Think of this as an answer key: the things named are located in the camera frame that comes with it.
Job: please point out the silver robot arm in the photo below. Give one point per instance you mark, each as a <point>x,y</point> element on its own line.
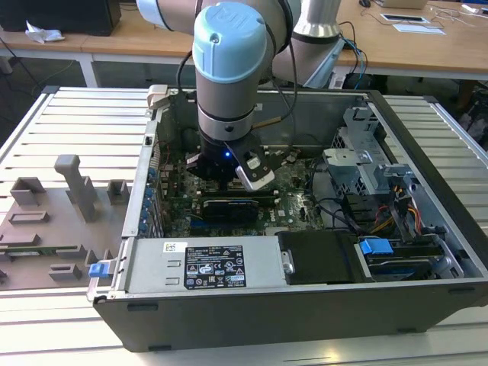
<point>228,57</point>

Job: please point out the black RAM slot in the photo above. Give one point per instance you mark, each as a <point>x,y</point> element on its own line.
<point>267,199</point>
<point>207,194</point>

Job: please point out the blue expansion slot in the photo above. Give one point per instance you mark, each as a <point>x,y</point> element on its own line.
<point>196,225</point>

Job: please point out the black graphics card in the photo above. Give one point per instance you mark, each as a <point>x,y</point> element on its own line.
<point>228,211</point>

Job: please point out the blue card clip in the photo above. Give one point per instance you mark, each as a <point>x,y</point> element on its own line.
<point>146,208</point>
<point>148,194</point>
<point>145,218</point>
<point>143,228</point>

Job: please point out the white case label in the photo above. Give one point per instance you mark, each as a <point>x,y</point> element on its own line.
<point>258,106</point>

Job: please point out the beige case latch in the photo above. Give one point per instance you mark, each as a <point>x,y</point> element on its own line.
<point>157,95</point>

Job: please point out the white barcode sticker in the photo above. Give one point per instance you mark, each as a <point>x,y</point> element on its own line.
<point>174,247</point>

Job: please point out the green motherboard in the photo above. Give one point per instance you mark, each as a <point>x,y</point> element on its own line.
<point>293,213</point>

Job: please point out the black power supply label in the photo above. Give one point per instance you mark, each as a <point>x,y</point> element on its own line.
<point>215,267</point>

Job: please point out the silver power supply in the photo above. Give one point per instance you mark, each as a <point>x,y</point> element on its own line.
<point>152,267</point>

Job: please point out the silver drive cage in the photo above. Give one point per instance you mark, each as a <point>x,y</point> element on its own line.
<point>345,162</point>

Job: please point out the grey parts rack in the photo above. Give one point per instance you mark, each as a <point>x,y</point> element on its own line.
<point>76,190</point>

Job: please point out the black plastic shroud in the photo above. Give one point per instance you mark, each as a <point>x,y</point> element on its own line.
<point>320,259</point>

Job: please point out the black power connector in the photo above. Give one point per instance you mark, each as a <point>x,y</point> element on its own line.
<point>354,207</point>

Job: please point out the wooden desk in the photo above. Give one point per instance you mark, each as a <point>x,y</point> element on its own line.
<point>114,45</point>

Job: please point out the small white box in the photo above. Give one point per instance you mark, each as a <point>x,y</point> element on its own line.
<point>337,81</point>

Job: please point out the blue case latch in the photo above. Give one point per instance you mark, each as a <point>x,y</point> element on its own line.
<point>98,270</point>

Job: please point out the black PC case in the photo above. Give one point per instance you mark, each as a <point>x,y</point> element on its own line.
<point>267,324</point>

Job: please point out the blue disk carrier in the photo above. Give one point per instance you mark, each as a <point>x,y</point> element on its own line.
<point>375,249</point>

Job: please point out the green RAM stick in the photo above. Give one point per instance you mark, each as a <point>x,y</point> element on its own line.
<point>38,250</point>

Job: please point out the crumpled white paper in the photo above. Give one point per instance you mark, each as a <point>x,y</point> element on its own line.
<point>42,33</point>

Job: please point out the black monitor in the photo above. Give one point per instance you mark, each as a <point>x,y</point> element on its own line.
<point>57,15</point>

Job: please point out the black computer mouse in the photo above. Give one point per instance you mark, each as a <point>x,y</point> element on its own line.
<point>365,3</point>

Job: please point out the white framed tablet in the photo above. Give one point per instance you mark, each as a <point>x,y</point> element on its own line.
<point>404,18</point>

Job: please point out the white paper sheet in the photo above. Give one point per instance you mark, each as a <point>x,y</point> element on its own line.
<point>419,29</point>

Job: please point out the beige flat box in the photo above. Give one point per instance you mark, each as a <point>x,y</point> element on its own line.
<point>408,4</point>

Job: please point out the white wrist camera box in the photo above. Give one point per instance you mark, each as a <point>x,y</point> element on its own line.
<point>259,179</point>

